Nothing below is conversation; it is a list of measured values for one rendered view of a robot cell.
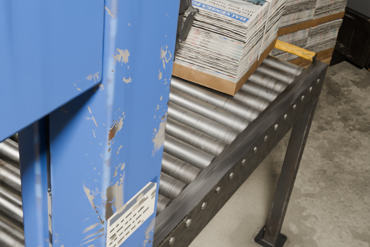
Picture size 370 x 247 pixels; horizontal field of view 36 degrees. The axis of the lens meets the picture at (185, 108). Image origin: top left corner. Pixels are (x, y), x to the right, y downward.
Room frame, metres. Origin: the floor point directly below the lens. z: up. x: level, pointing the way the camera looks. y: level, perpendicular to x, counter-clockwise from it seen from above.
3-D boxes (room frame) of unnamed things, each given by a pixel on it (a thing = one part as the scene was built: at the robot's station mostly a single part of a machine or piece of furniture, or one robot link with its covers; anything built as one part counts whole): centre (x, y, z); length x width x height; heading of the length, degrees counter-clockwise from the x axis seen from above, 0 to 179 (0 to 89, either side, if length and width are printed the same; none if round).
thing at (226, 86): (1.47, -0.03, 0.83); 0.29 x 0.16 x 0.04; 68
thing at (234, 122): (1.34, 0.02, 0.77); 0.47 x 0.05 x 0.05; 62
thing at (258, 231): (1.62, -0.41, 0.01); 0.14 x 0.13 x 0.01; 62
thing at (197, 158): (1.17, 0.11, 0.77); 0.47 x 0.05 x 0.05; 62
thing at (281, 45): (1.75, -0.21, 0.81); 0.43 x 0.03 x 0.02; 62
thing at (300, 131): (1.62, -0.41, 0.34); 0.06 x 0.06 x 0.68; 62
